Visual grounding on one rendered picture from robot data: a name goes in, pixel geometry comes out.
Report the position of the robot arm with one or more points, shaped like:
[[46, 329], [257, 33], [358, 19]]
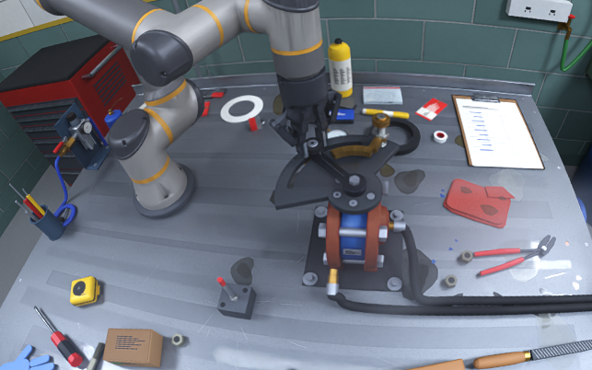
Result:
[[172, 154]]

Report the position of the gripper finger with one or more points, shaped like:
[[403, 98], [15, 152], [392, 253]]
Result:
[[329, 115], [295, 134]]

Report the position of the white wall box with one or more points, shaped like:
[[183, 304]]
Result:
[[539, 9]]

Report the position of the small red clip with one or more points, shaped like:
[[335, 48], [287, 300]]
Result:
[[253, 123]]

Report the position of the grey metal tool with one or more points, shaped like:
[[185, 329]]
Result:
[[95, 357]]

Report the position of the yellow pencil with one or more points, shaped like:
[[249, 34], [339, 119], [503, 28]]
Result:
[[36, 203]]

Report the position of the grey and white pad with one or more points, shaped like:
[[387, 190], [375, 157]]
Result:
[[382, 95]]

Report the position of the air regulator on blue plate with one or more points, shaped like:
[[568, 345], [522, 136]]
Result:
[[82, 136]]

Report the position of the red tool cabinet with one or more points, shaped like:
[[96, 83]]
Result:
[[54, 77]]

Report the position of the black quadrant plate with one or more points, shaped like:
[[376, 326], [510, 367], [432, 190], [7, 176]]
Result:
[[295, 190]]

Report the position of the red pencil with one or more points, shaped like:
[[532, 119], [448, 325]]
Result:
[[32, 208]]

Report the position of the red and white card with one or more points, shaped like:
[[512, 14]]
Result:
[[431, 109]]

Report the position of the brown cardboard box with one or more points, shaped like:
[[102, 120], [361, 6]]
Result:
[[131, 346]]

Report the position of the blue pencil cup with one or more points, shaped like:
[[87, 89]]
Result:
[[49, 226]]

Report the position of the brass thumbscrew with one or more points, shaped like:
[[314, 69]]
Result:
[[381, 123]]

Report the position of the yellow marker pen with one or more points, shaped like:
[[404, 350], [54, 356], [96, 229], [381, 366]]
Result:
[[385, 113]]

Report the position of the white tape roll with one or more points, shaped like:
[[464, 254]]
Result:
[[440, 136]]

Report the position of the red-topped lockout pin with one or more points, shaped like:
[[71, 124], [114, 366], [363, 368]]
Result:
[[226, 288]]

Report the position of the red rag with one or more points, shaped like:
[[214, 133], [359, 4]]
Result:
[[475, 203]]

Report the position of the black lever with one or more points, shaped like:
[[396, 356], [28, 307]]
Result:
[[332, 167]]

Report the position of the blue glove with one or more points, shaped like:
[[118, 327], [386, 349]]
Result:
[[26, 362]]

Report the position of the blue and orange butterfly valve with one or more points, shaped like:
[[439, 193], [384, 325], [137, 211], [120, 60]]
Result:
[[354, 241]]

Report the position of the dark grey rack block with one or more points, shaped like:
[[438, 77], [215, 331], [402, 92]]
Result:
[[236, 305]]

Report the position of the yellow gas cylinder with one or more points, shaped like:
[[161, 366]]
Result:
[[341, 67]]

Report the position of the small blue box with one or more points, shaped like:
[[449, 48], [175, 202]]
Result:
[[347, 115]]

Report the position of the yellow tape measure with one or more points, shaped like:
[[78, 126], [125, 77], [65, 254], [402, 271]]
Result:
[[84, 291]]

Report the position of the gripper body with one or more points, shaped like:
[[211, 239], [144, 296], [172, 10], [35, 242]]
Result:
[[303, 91]]

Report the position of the grey hex nut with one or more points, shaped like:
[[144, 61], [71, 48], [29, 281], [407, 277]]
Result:
[[450, 281], [466, 256], [177, 339]]

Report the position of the brown clipboard with paper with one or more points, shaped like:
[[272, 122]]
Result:
[[496, 131]]

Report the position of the small blue cylinder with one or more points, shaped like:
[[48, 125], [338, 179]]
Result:
[[112, 119]]

